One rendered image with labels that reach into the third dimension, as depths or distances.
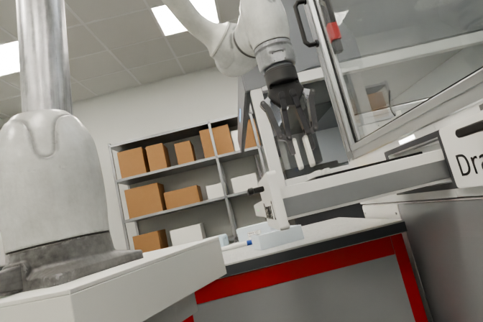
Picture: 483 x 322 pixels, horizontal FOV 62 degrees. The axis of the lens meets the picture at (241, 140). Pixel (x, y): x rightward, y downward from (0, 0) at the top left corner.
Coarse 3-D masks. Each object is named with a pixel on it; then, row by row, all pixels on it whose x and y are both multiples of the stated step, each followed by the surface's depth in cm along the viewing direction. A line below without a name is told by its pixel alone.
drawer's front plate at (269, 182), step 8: (264, 176) 78; (272, 176) 74; (264, 184) 82; (272, 184) 73; (264, 192) 87; (272, 192) 73; (280, 192) 73; (264, 200) 92; (272, 200) 73; (280, 200) 73; (280, 208) 72; (280, 216) 72; (272, 224) 86; (280, 224) 72; (288, 224) 72
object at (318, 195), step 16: (400, 160) 76; (416, 160) 76; (432, 160) 76; (336, 176) 76; (352, 176) 76; (368, 176) 76; (384, 176) 75; (400, 176) 75; (416, 176) 75; (432, 176) 76; (448, 176) 76; (288, 192) 75; (304, 192) 75; (320, 192) 75; (336, 192) 75; (352, 192) 75; (368, 192) 75; (384, 192) 75; (400, 192) 75; (288, 208) 74; (304, 208) 74; (320, 208) 74
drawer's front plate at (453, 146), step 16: (480, 112) 60; (448, 128) 69; (448, 144) 70; (464, 144) 66; (480, 144) 62; (448, 160) 72; (464, 160) 67; (480, 160) 63; (464, 176) 68; (480, 176) 64
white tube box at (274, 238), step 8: (264, 232) 114; (272, 232) 106; (280, 232) 106; (288, 232) 107; (296, 232) 107; (256, 240) 107; (264, 240) 105; (272, 240) 105; (280, 240) 106; (288, 240) 106; (296, 240) 107; (256, 248) 109; (264, 248) 105
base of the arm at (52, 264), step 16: (80, 240) 59; (96, 240) 61; (16, 256) 57; (32, 256) 57; (48, 256) 57; (64, 256) 57; (80, 256) 58; (96, 256) 60; (112, 256) 62; (128, 256) 65; (0, 272) 54; (16, 272) 55; (32, 272) 56; (48, 272) 54; (64, 272) 53; (80, 272) 56; (0, 288) 53; (16, 288) 54; (32, 288) 54
